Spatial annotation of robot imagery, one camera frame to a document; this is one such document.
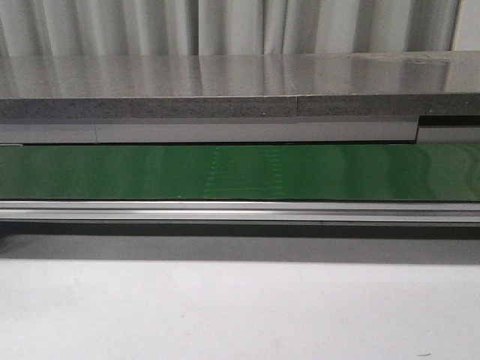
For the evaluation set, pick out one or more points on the green conveyor belt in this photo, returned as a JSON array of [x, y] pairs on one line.
[[362, 183]]

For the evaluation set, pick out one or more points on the grey stone countertop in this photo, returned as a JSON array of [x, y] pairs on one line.
[[403, 97]]

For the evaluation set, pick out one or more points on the white curtain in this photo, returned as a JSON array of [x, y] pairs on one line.
[[100, 28]]

